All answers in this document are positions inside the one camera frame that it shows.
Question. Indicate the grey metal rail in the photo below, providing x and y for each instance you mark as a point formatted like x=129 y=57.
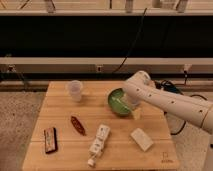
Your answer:
x=107 y=65

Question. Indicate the clear plastic cup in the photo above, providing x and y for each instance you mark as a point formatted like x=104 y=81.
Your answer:
x=74 y=88

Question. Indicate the wooden board table top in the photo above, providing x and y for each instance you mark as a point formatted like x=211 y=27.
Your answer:
x=76 y=124

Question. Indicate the white squeeze tube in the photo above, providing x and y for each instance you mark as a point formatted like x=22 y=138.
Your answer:
x=98 y=144

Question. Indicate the brown chocolate bar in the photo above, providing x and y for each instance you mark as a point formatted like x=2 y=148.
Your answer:
x=50 y=140

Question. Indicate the green ceramic bowl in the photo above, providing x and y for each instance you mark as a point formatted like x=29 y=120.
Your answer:
x=116 y=104

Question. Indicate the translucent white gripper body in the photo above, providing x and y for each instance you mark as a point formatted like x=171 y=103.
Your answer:
x=137 y=113

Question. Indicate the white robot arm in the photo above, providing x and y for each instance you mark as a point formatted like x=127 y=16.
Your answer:
x=193 y=110

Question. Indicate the white rectangular sponge block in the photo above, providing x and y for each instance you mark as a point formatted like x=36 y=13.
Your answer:
x=142 y=139

